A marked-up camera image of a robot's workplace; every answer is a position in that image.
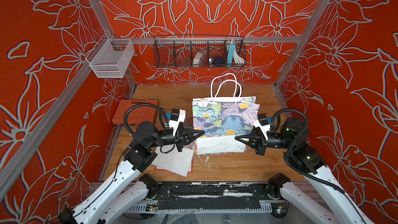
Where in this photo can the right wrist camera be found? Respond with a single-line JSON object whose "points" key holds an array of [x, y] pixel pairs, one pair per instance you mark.
{"points": [[263, 124]]}

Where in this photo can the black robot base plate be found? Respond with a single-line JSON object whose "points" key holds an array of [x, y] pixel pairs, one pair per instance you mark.
{"points": [[212, 194]]}

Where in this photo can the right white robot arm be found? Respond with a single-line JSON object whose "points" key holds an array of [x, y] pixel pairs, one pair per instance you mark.
{"points": [[288, 130]]}

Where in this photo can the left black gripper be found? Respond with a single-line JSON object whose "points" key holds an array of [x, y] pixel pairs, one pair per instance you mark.
{"points": [[182, 138]]}

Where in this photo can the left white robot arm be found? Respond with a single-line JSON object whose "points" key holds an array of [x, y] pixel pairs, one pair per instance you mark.
{"points": [[129, 184]]}

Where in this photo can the white wire mesh basket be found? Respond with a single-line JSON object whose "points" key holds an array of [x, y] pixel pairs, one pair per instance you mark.
{"points": [[111, 58]]}

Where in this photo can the white happy day paper bag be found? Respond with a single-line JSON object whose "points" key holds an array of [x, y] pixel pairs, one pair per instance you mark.
{"points": [[171, 153]]}

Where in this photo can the black wire wall basket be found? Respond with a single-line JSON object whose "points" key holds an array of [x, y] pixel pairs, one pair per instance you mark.
{"points": [[178, 51]]}

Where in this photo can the dark blue round object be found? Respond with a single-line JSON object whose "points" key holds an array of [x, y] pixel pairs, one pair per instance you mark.
{"points": [[218, 61]]}

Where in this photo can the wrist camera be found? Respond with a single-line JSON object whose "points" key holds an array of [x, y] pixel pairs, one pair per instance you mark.
{"points": [[177, 116], [263, 124]]}

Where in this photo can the dark green wrench tool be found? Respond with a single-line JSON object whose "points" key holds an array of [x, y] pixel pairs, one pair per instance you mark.
{"points": [[238, 92]]}

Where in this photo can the colourful patterned paper bag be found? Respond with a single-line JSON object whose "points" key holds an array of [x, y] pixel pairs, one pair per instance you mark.
{"points": [[223, 118]]}

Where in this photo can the white slotted cable duct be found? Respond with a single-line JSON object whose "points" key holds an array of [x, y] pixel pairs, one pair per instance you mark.
{"points": [[147, 208]]}

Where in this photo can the light blue box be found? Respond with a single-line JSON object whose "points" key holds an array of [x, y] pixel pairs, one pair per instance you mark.
{"points": [[231, 51]]}

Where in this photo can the silver packet in basket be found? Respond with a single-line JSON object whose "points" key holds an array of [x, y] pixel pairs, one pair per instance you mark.
{"points": [[199, 59]]}

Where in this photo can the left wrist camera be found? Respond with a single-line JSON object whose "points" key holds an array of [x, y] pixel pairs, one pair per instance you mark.
{"points": [[177, 116]]}

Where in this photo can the red RICH paper bag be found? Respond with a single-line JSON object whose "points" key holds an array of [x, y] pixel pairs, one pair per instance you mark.
{"points": [[175, 166]]}

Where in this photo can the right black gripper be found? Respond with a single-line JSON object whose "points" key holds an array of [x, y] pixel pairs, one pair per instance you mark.
{"points": [[259, 143]]}

